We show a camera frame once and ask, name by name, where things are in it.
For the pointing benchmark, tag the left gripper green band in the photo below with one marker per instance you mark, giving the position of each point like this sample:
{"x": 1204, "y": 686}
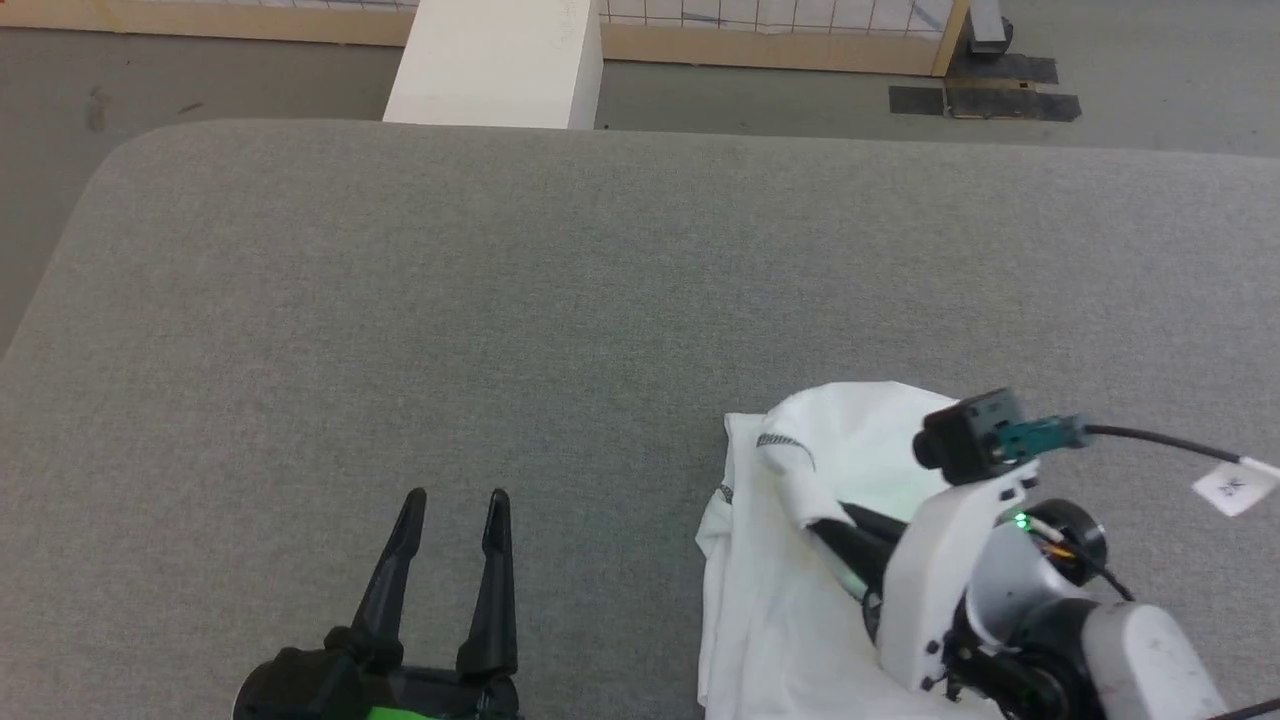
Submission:
{"x": 330, "y": 685}

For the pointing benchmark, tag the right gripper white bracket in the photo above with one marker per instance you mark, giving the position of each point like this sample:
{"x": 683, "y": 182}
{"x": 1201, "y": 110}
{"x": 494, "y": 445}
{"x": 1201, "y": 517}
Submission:
{"x": 930, "y": 580}

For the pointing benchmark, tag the white garment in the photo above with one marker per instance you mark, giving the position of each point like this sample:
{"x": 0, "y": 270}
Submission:
{"x": 760, "y": 600}

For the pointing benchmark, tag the small black floor mat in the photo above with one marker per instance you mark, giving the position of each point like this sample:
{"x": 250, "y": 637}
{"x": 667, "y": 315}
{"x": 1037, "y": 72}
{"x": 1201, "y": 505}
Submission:
{"x": 917, "y": 100}

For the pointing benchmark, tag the large black floor mat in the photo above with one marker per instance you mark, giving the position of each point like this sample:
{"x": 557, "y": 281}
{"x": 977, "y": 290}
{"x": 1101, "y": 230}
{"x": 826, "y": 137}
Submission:
{"x": 1010, "y": 102}

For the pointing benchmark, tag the white rectangular block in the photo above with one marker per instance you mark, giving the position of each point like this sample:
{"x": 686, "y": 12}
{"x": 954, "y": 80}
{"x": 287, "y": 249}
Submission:
{"x": 500, "y": 60}

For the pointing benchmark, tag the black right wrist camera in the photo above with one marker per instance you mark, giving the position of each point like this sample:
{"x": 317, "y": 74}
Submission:
{"x": 965, "y": 435}

